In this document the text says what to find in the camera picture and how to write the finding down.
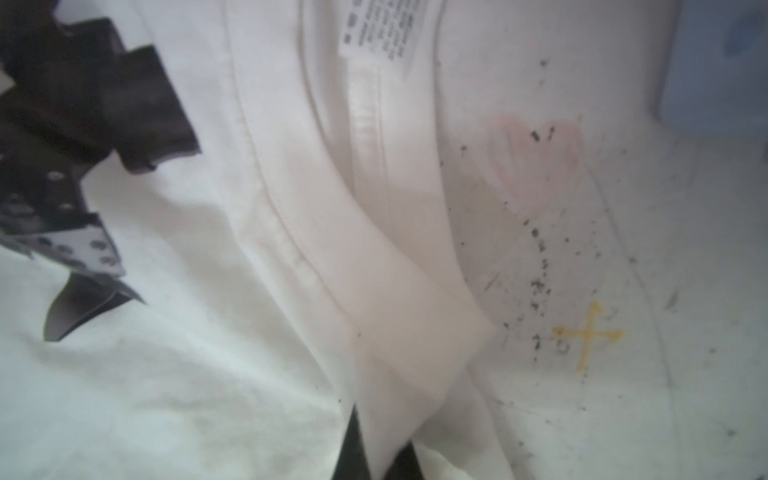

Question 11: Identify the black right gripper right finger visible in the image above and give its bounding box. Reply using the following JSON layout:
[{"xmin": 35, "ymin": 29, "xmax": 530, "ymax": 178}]
[{"xmin": 384, "ymin": 442, "xmax": 425, "ymax": 480}]

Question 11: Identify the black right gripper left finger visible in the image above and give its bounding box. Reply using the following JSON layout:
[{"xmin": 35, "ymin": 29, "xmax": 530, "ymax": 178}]
[{"xmin": 331, "ymin": 407, "xmax": 371, "ymax": 480}]

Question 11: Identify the white t-shirt with robot print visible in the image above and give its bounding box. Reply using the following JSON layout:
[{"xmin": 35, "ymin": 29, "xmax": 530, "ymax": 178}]
[{"xmin": 1, "ymin": 1, "xmax": 514, "ymax": 479}]

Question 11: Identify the light blue perforated laundry basket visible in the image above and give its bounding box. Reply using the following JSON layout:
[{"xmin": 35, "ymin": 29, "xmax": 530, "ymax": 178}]
[{"xmin": 658, "ymin": 0, "xmax": 767, "ymax": 141}]

